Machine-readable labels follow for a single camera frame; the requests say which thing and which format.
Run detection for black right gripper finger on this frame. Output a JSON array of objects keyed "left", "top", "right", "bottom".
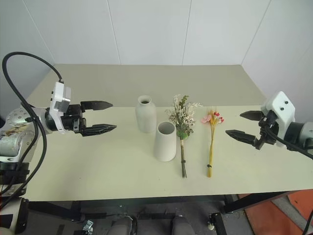
[
  {"left": 240, "top": 111, "right": 265, "bottom": 121},
  {"left": 225, "top": 129, "right": 257, "bottom": 147}
]

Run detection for yellow stem pink red flowers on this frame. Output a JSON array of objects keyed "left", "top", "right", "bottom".
[{"left": 201, "top": 106, "right": 225, "bottom": 178}]

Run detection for white conical vase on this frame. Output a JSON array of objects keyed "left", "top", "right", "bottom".
[{"left": 153, "top": 121, "right": 178, "bottom": 163}]

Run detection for dark rounded shape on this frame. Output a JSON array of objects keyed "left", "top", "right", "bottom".
[
  {"left": 171, "top": 214, "right": 191, "bottom": 235},
  {"left": 111, "top": 216, "right": 134, "bottom": 235}
]

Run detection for black metal table frame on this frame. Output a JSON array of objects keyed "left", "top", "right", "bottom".
[{"left": 23, "top": 190, "right": 298, "bottom": 235}]

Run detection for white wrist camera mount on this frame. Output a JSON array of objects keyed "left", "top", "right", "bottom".
[
  {"left": 261, "top": 91, "right": 296, "bottom": 148},
  {"left": 48, "top": 81, "right": 72, "bottom": 136}
]

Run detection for green white dried flower bunch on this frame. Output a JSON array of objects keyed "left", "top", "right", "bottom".
[{"left": 164, "top": 94, "right": 204, "bottom": 179}]

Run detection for silver table caster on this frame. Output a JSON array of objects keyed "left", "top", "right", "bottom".
[
  {"left": 207, "top": 212, "right": 218, "bottom": 231},
  {"left": 82, "top": 219, "right": 95, "bottom": 233}
]

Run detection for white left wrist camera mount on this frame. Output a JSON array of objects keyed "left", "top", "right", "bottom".
[{"left": 48, "top": 81, "right": 72, "bottom": 136}]

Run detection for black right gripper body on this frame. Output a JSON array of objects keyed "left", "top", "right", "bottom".
[{"left": 254, "top": 110, "right": 280, "bottom": 150}]

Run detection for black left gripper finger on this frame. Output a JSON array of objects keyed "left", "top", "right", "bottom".
[
  {"left": 80, "top": 100, "right": 114, "bottom": 111},
  {"left": 81, "top": 124, "right": 117, "bottom": 137}
]

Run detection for white black robot torso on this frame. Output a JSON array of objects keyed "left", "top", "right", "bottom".
[{"left": 0, "top": 197, "right": 29, "bottom": 235}]

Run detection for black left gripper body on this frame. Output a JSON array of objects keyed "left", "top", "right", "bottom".
[{"left": 61, "top": 104, "right": 87, "bottom": 134}]

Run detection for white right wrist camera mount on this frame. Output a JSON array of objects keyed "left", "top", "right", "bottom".
[{"left": 261, "top": 91, "right": 296, "bottom": 148}]

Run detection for orange floor mat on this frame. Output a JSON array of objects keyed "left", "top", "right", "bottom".
[{"left": 237, "top": 188, "right": 313, "bottom": 235}]

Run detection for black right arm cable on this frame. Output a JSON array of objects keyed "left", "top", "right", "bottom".
[{"left": 265, "top": 117, "right": 313, "bottom": 160}]

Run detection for white bottle-shaped vase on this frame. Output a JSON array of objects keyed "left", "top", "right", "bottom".
[{"left": 135, "top": 95, "right": 157, "bottom": 134}]

